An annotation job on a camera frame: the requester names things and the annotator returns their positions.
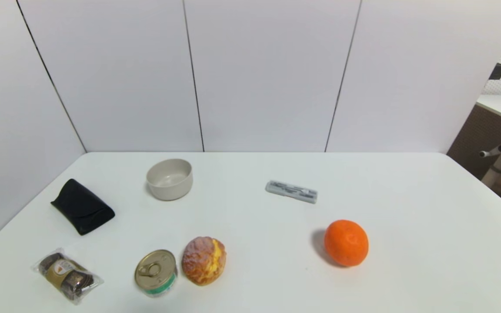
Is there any gold lid tin can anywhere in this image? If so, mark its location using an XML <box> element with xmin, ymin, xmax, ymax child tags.
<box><xmin>134</xmin><ymin>249</ymin><xmax>178</xmax><ymax>298</ymax></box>

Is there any clear wrapped cookie packet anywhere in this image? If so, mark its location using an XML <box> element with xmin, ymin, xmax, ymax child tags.
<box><xmin>31</xmin><ymin>248</ymin><xmax>104</xmax><ymax>305</ymax></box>

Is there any grey flat plastic case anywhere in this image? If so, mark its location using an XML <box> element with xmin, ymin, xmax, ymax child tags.
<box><xmin>265</xmin><ymin>180</ymin><xmax>319</xmax><ymax>204</ymax></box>

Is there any beige round bowl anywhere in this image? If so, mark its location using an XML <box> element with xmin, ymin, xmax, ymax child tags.
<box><xmin>146</xmin><ymin>158</ymin><xmax>194</xmax><ymax>201</ymax></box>

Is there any golden bread bun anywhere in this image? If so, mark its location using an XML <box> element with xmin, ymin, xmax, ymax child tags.
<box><xmin>181</xmin><ymin>236</ymin><xmax>227</xmax><ymax>286</ymax></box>

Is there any brown perforated panel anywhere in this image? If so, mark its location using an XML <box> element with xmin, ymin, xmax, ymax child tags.
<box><xmin>446</xmin><ymin>104</ymin><xmax>501</xmax><ymax>180</ymax></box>

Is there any black glasses case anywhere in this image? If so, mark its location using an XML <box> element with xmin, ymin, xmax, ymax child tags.
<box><xmin>50</xmin><ymin>178</ymin><xmax>116</xmax><ymax>236</ymax></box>

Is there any orange fruit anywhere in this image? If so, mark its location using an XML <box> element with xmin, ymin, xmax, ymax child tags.
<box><xmin>324</xmin><ymin>219</ymin><xmax>370</xmax><ymax>267</ymax></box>

